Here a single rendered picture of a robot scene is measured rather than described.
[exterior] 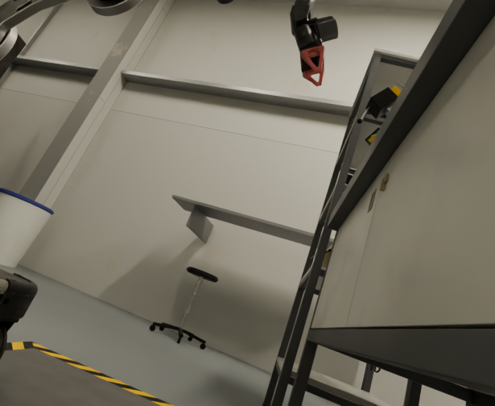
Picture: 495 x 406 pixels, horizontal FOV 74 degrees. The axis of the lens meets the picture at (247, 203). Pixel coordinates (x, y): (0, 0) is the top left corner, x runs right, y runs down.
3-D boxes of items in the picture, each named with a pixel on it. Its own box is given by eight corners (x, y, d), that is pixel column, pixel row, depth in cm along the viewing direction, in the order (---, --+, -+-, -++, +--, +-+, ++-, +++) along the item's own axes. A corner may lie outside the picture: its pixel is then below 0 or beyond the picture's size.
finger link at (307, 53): (330, 81, 97) (322, 59, 101) (331, 62, 91) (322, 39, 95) (307, 87, 98) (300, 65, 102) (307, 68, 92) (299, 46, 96)
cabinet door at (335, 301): (344, 326, 68) (384, 164, 80) (310, 328, 119) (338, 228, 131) (353, 330, 67) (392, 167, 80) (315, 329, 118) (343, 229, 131)
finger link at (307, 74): (330, 88, 100) (322, 66, 104) (331, 70, 93) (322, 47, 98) (307, 93, 101) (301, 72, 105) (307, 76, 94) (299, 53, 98)
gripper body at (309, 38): (323, 69, 104) (317, 53, 107) (323, 42, 94) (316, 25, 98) (302, 75, 104) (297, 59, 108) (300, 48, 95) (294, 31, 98)
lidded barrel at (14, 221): (32, 273, 368) (65, 216, 391) (-18, 260, 315) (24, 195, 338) (-3, 258, 387) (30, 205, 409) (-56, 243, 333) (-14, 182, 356)
